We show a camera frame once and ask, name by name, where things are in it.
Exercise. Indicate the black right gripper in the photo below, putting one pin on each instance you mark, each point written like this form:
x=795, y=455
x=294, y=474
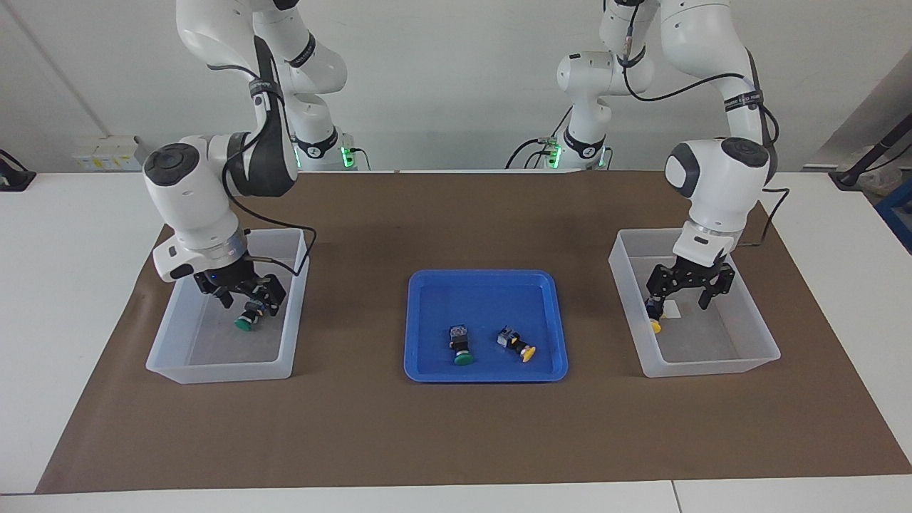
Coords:
x=239, y=276

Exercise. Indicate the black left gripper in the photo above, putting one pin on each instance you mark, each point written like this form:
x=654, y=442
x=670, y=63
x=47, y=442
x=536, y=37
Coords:
x=695, y=274

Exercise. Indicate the green push button switch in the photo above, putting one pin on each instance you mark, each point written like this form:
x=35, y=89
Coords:
x=460, y=340
x=247, y=322

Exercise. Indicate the yellow push button switch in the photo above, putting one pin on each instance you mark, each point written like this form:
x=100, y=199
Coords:
x=514, y=342
x=655, y=325

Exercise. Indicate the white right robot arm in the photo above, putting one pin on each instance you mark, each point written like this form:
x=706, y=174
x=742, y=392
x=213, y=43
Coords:
x=192, y=199

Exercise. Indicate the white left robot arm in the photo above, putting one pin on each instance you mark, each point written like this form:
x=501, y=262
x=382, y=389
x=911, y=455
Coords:
x=719, y=178

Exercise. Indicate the white paper label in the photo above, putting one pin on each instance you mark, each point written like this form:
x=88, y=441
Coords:
x=673, y=311

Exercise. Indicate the translucent white plastic box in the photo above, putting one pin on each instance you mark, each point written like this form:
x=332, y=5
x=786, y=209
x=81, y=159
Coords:
x=719, y=342
x=214, y=349

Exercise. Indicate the blue plastic tray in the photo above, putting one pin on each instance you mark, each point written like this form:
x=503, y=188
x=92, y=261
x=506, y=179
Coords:
x=470, y=356

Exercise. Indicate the black stand pole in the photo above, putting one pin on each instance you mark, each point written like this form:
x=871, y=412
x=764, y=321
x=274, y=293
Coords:
x=866, y=157

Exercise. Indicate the brown paper table mat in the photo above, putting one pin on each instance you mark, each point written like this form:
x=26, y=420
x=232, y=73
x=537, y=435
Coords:
x=456, y=434

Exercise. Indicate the black desk clamp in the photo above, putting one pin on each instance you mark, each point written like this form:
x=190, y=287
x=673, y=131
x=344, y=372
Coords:
x=11, y=178

